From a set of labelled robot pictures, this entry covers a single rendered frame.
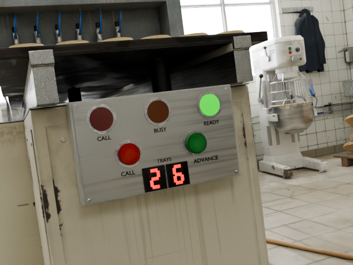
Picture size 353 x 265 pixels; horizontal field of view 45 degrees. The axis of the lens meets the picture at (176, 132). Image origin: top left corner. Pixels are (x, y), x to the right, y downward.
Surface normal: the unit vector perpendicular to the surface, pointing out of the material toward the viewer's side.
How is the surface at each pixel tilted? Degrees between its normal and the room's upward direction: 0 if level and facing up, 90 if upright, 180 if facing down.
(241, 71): 90
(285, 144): 90
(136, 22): 90
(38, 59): 90
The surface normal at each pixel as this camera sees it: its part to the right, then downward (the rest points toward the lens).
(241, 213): 0.35, 0.00
